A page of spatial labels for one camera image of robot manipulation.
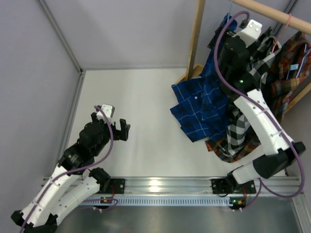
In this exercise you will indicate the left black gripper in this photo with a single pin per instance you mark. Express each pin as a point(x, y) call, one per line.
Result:
point(122, 134)

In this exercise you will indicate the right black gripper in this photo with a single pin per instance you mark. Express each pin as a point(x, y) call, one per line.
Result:
point(252, 47)

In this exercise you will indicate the blue plaid shirt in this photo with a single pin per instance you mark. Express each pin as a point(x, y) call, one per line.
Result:
point(202, 109)

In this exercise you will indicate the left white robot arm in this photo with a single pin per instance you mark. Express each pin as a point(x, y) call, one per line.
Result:
point(75, 177)

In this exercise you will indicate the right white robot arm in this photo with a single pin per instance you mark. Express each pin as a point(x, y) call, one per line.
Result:
point(279, 150)

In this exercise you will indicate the red brown plaid shirt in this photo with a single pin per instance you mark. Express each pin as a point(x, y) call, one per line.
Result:
point(278, 90)

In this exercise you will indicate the blue hanger under red shirt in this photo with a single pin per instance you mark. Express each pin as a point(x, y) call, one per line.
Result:
point(298, 66)

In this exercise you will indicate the black white checkered shirt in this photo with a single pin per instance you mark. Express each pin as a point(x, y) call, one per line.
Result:
point(240, 139)

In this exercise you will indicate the wooden clothes rack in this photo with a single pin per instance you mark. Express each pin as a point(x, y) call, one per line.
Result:
point(264, 10)

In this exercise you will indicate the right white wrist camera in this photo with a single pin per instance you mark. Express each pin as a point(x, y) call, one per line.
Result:
point(250, 33)

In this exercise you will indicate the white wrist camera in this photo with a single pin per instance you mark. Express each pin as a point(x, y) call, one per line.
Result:
point(250, 33)
point(105, 112)

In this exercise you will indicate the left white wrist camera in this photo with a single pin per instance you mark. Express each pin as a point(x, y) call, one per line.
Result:
point(105, 112)

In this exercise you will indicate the pink wire hanger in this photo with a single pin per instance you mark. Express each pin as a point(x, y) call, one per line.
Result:
point(281, 33)

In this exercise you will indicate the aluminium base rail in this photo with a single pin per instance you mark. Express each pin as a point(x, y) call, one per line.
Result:
point(196, 185)

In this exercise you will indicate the grey slotted cable duct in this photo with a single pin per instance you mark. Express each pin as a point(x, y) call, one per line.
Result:
point(163, 201)

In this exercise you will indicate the aluminium corner frame profile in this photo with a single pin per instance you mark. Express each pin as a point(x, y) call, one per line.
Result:
point(63, 76)

